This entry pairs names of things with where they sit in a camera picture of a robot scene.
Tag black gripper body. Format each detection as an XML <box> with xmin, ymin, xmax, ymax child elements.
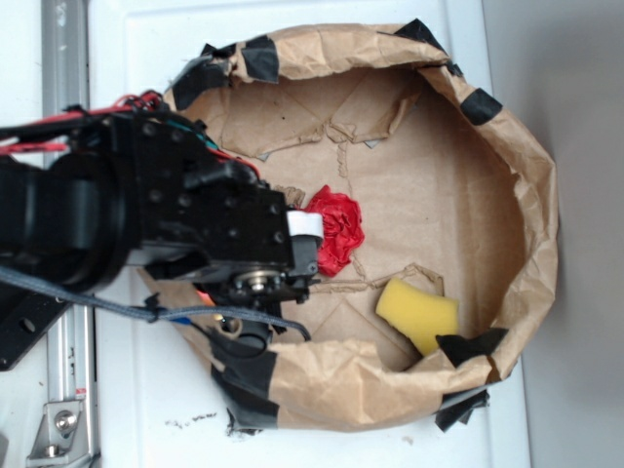
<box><xmin>196</xmin><ymin>210</ymin><xmax>323</xmax><ymax>358</ymax></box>

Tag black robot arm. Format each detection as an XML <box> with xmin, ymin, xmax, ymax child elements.
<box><xmin>1</xmin><ymin>111</ymin><xmax>323</xmax><ymax>371</ymax></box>

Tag brown wood piece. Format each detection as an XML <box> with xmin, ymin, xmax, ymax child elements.
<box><xmin>274</xmin><ymin>185</ymin><xmax>306</xmax><ymax>209</ymax></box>

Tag red crumpled paper ball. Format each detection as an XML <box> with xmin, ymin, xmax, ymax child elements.
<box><xmin>303</xmin><ymin>185</ymin><xmax>365</xmax><ymax>277</ymax></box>

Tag yellow sponge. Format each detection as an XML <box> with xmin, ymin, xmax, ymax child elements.
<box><xmin>375</xmin><ymin>278</ymin><xmax>459</xmax><ymax>356</ymax></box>

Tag brown paper bag bin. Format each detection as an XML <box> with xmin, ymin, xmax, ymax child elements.
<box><xmin>165</xmin><ymin>20</ymin><xmax>558</xmax><ymax>431</ymax></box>

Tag red wire bundle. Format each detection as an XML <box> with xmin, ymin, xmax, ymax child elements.
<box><xmin>0</xmin><ymin>90</ymin><xmax>165</xmax><ymax>155</ymax></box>

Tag aluminium frame rail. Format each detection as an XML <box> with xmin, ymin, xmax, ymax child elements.
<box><xmin>41</xmin><ymin>1</ymin><xmax>101</xmax><ymax>467</ymax></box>

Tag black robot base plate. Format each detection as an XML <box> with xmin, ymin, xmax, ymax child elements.
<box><xmin>0</xmin><ymin>284</ymin><xmax>70</xmax><ymax>371</ymax></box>

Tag grey braided cable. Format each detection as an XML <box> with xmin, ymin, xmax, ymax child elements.
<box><xmin>0</xmin><ymin>265</ymin><xmax>313</xmax><ymax>342</ymax></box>

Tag metal corner bracket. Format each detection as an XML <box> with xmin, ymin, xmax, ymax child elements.
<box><xmin>25</xmin><ymin>400</ymin><xmax>93</xmax><ymax>467</ymax></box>

